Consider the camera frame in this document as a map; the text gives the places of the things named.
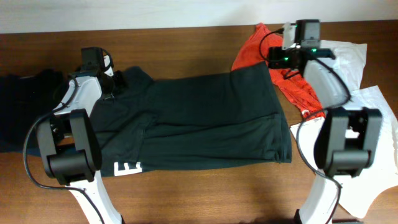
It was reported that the dark green polo shirt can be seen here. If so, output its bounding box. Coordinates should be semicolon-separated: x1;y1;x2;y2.
90;63;292;177

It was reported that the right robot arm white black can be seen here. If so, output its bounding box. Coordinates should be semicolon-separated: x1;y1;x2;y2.
267;19;382;224

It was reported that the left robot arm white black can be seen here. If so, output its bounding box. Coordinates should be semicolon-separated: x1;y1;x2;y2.
22;47;124;223

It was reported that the black folded clothes pile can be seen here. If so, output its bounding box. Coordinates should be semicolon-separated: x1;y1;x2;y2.
1;69;68;152

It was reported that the orange red shirt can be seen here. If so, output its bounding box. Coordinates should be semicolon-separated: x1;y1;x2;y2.
231;23;322;118

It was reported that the white shirt green logo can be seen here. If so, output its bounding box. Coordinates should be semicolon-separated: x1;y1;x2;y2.
291;40;397;223

